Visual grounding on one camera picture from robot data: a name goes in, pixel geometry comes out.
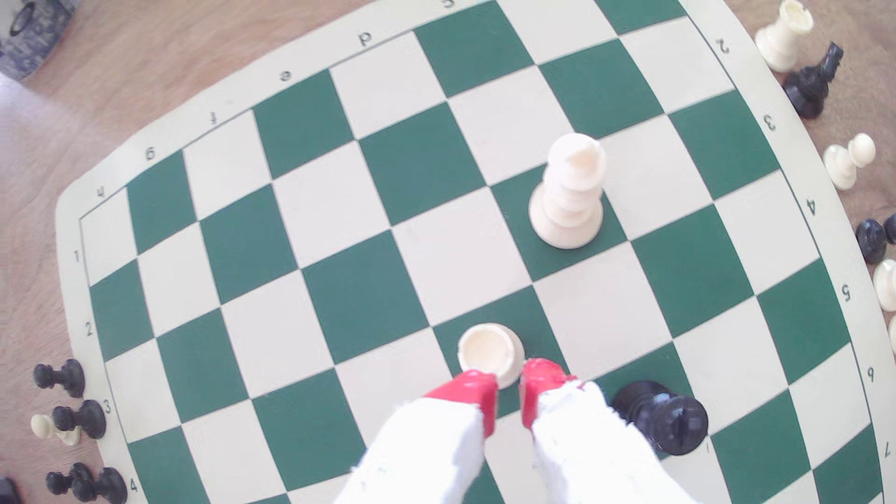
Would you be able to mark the red-tipped white-wrapped gripper finger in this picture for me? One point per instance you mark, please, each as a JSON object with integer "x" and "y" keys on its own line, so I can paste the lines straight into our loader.
{"x": 420, "y": 455}
{"x": 588, "y": 455}

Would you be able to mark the white chess king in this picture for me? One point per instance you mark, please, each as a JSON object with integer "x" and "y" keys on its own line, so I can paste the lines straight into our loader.
{"x": 567, "y": 203}

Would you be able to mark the black chess rook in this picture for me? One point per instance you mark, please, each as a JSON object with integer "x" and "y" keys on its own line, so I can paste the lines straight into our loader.
{"x": 665, "y": 420}

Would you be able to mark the white chess rook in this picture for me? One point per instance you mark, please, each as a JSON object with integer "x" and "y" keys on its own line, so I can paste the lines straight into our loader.
{"x": 780, "y": 38}
{"x": 490, "y": 350}

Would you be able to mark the green and cream chess mat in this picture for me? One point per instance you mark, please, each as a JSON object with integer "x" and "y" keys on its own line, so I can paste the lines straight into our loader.
{"x": 364, "y": 294}

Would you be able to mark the black chess pawn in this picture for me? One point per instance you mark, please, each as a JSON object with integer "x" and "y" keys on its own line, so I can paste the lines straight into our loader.
{"x": 78, "y": 484}
{"x": 87, "y": 418}
{"x": 871, "y": 241}
{"x": 891, "y": 229}
{"x": 112, "y": 485}
{"x": 66, "y": 378}

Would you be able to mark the white chess piece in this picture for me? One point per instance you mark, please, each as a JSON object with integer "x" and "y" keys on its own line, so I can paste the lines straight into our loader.
{"x": 893, "y": 334}
{"x": 887, "y": 283}

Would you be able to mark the white chess pawn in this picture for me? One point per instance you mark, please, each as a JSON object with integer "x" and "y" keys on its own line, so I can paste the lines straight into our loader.
{"x": 840, "y": 164}
{"x": 42, "y": 425}

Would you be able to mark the black chess piece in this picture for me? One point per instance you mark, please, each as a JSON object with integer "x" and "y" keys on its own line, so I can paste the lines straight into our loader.
{"x": 7, "y": 491}

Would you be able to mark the black chess knight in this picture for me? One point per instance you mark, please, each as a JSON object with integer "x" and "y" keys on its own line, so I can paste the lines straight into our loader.
{"x": 805, "y": 91}

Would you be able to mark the grey camouflage pattern object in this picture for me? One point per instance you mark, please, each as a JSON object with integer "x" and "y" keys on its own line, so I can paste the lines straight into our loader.
{"x": 45, "y": 42}

